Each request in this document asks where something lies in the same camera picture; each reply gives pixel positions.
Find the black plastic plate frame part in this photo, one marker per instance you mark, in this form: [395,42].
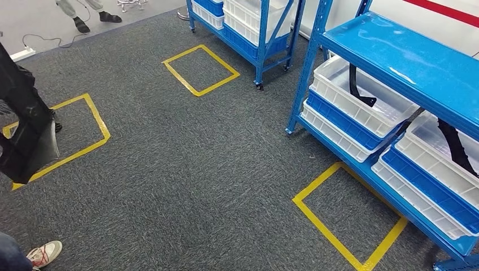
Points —
[26,149]

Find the blue metal shelf rack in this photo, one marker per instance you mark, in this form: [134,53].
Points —
[261,45]
[411,60]

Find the yellow floor tape square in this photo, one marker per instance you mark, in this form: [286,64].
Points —
[98,116]
[197,92]

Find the chrome stanchion base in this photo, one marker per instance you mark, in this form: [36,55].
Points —
[183,15]

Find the chrome stool base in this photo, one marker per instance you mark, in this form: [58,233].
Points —
[131,4]

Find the person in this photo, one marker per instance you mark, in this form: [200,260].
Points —
[41,254]
[80,25]

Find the white power strip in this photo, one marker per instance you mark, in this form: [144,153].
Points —
[22,54]

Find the red barrier belt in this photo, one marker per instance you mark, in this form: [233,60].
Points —
[441,10]

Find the black metal bracket part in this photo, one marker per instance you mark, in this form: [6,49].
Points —
[353,86]
[454,146]

